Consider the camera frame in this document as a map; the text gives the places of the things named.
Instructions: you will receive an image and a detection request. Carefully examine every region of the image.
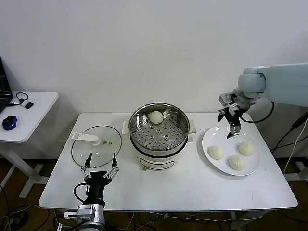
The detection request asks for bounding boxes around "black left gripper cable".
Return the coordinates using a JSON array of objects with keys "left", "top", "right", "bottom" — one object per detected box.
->
[{"left": 73, "top": 182, "right": 89, "bottom": 205}]

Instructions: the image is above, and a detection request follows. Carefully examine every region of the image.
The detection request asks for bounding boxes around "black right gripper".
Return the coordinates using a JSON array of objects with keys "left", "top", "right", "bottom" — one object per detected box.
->
[{"left": 217, "top": 105, "right": 244, "bottom": 140}]

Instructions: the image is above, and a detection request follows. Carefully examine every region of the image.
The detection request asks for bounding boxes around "black monitor screen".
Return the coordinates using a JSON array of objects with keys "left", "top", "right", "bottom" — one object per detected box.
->
[{"left": 0, "top": 56, "right": 14, "bottom": 114}]

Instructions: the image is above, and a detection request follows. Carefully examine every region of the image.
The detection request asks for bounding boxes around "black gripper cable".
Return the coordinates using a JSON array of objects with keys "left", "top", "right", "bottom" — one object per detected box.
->
[
  {"left": 240, "top": 101, "right": 275, "bottom": 124},
  {"left": 73, "top": 182, "right": 89, "bottom": 205}
]

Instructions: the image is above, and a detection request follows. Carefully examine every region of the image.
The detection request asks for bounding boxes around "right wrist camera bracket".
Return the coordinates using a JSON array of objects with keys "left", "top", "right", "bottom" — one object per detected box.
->
[{"left": 227, "top": 102, "right": 239, "bottom": 114}]

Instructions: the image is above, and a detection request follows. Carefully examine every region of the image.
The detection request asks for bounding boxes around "white oval plate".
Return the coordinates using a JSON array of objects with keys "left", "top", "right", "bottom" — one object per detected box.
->
[{"left": 201, "top": 126, "right": 261, "bottom": 177}]

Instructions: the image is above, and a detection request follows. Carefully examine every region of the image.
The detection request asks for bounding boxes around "stainless steel steamer pot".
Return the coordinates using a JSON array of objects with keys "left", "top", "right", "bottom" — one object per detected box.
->
[{"left": 122, "top": 120, "right": 197, "bottom": 172}]

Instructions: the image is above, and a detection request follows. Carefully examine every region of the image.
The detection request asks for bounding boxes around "white steamed baozi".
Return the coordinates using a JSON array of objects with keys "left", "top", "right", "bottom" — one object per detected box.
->
[
  {"left": 148, "top": 110, "right": 164, "bottom": 125},
  {"left": 208, "top": 145, "right": 226, "bottom": 160},
  {"left": 228, "top": 155, "right": 245, "bottom": 171},
  {"left": 238, "top": 141, "right": 255, "bottom": 156}
]

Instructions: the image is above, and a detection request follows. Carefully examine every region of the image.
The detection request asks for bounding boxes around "black floor cable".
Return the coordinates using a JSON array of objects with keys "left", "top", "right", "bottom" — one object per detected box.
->
[{"left": 0, "top": 184, "right": 13, "bottom": 231}]

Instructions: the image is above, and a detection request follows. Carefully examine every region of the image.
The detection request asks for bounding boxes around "white side table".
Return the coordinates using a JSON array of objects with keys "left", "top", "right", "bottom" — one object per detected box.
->
[{"left": 0, "top": 91, "right": 60, "bottom": 199}]

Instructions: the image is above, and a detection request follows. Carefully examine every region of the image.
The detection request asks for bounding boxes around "black cable with plug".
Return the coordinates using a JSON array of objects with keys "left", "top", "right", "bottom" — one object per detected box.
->
[{"left": 269, "top": 113, "right": 308, "bottom": 154}]

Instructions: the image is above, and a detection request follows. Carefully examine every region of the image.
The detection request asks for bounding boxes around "glass lid with white handle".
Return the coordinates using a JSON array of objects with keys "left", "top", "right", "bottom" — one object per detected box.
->
[{"left": 71, "top": 124, "right": 123, "bottom": 168}]

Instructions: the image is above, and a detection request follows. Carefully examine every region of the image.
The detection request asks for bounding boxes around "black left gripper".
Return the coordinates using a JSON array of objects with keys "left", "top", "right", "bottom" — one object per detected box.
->
[{"left": 80, "top": 152, "right": 120, "bottom": 205}]

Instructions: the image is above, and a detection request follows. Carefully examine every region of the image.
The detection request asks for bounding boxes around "white hanging cable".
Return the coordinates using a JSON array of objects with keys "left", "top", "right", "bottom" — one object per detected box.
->
[{"left": 282, "top": 129, "right": 303, "bottom": 174}]

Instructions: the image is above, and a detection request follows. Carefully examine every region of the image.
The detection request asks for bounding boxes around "thin black looped cable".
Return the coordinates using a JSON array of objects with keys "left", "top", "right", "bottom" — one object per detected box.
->
[{"left": 7, "top": 92, "right": 29, "bottom": 106}]

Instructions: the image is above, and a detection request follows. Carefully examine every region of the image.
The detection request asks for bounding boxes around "white desk with foot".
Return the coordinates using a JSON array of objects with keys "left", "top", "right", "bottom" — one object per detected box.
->
[{"left": 285, "top": 161, "right": 308, "bottom": 182}]

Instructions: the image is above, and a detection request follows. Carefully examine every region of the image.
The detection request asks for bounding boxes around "blue and black mouse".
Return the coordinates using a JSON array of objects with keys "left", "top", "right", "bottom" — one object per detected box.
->
[{"left": 1, "top": 115, "right": 18, "bottom": 131}]

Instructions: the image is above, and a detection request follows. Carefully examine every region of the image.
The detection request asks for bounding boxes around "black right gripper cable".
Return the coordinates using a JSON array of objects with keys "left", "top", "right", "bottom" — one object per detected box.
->
[{"left": 240, "top": 101, "right": 275, "bottom": 124}]

